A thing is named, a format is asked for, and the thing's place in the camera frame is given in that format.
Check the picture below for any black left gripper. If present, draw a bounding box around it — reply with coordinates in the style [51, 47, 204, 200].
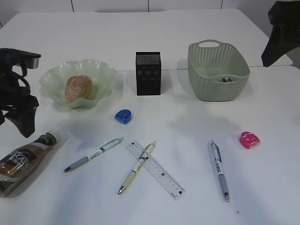
[0, 71, 39, 138]

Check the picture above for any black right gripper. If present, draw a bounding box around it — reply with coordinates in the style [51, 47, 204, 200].
[261, 0, 300, 67]

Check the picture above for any Nescafe coffee bottle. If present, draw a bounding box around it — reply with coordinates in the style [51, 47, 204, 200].
[0, 129, 61, 197]

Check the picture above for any sugar-dusted bread roll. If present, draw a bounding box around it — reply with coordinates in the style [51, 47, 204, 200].
[65, 75, 93, 103]

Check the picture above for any grey paper ball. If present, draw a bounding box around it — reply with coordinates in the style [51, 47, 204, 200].
[218, 76, 236, 83]

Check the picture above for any green wavy glass plate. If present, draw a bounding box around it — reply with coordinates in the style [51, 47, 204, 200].
[40, 59, 117, 108]

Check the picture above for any green plastic woven basket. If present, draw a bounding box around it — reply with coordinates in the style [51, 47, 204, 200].
[187, 39, 250, 102]

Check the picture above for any blue-grey grip pen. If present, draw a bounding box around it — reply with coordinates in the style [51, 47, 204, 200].
[63, 137, 124, 173]

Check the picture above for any blue pencil sharpener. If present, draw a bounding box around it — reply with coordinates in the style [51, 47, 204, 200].
[115, 109, 132, 124]

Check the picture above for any pink pencil sharpener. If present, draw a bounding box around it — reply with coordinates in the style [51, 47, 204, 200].
[240, 131, 260, 149]

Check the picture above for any beige grip pen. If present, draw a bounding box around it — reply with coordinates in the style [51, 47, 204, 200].
[118, 141, 157, 195]

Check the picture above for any grey grip white pen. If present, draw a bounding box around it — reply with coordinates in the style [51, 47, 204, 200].
[210, 140, 230, 202]

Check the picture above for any black pen holder box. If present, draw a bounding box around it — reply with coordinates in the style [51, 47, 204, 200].
[135, 52, 162, 96]

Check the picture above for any clear plastic ruler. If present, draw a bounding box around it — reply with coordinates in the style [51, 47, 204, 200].
[126, 142, 185, 200]

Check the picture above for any blue silver wrist camera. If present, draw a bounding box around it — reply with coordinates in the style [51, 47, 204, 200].
[0, 48, 41, 69]

